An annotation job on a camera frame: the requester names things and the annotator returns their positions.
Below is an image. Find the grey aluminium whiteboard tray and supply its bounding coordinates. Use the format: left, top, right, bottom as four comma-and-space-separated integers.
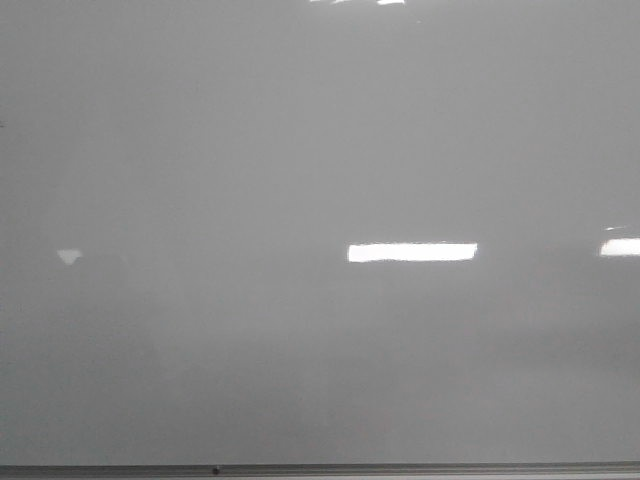
1, 461, 639, 479

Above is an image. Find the white whiteboard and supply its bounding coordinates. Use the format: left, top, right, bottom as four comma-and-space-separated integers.
1, 1, 639, 465

